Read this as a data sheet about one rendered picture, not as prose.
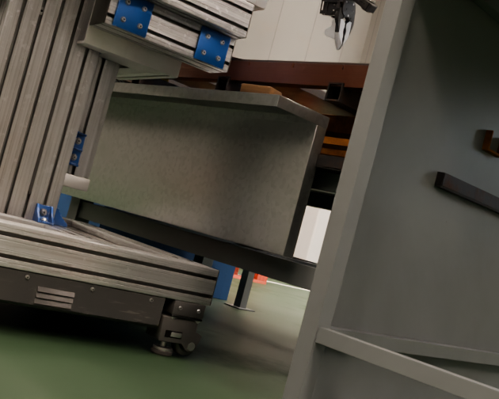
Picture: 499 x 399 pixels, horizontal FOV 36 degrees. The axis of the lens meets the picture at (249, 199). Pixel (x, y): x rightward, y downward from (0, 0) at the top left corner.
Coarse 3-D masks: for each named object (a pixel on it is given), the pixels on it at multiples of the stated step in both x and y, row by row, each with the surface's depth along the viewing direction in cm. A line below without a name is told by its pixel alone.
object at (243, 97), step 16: (112, 96) 274; (128, 96) 263; (144, 96) 253; (160, 96) 243; (176, 96) 218; (192, 96) 212; (208, 96) 208; (224, 96) 203; (240, 96) 199; (256, 96) 195; (272, 96) 191; (208, 112) 237; (224, 112) 232; (240, 112) 227; (256, 112) 223; (272, 112) 218; (288, 112) 211; (304, 112) 196
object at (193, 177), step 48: (144, 144) 250; (192, 144) 233; (240, 144) 219; (288, 144) 206; (96, 192) 263; (144, 192) 245; (192, 192) 228; (240, 192) 215; (288, 192) 202; (240, 240) 211; (288, 240) 200
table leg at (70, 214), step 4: (72, 196) 289; (72, 200) 289; (76, 200) 287; (80, 200) 285; (84, 200) 287; (72, 204) 288; (76, 204) 286; (80, 204) 286; (72, 208) 288; (76, 208) 286; (68, 212) 289; (72, 212) 287; (76, 212) 285; (68, 216) 288; (72, 216) 286; (76, 216) 285; (76, 220) 285; (80, 220) 287; (84, 220) 288; (88, 220) 289
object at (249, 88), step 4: (244, 84) 214; (248, 84) 213; (244, 88) 213; (248, 88) 213; (252, 88) 212; (256, 88) 211; (260, 88) 210; (264, 88) 210; (268, 88) 209; (272, 88) 209; (248, 92) 212; (252, 92) 212; (256, 92) 211; (260, 92) 210; (264, 92) 209; (268, 92) 209; (272, 92) 210; (276, 92) 211
